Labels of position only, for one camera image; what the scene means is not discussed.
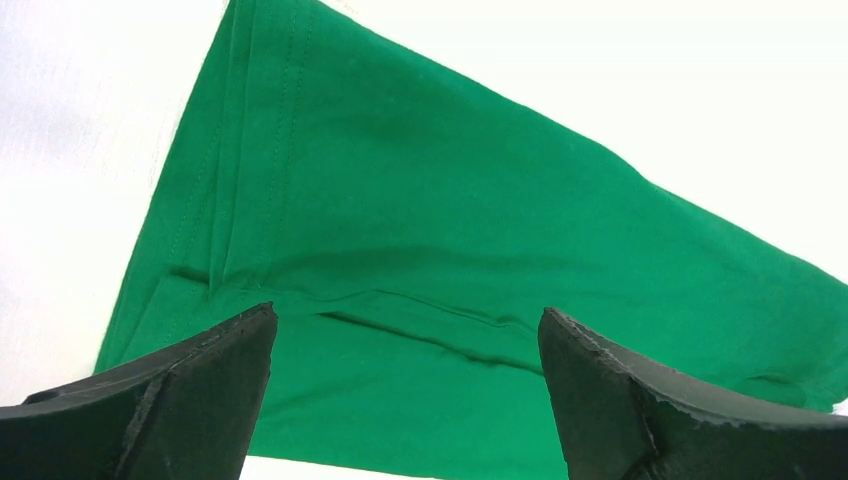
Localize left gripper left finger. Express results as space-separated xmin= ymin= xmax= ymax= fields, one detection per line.
xmin=1 ymin=303 xmax=278 ymax=479

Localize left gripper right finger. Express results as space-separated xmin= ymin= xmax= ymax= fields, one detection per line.
xmin=538 ymin=308 xmax=847 ymax=479

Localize green t shirt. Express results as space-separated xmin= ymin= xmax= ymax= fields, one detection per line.
xmin=96 ymin=1 xmax=847 ymax=479

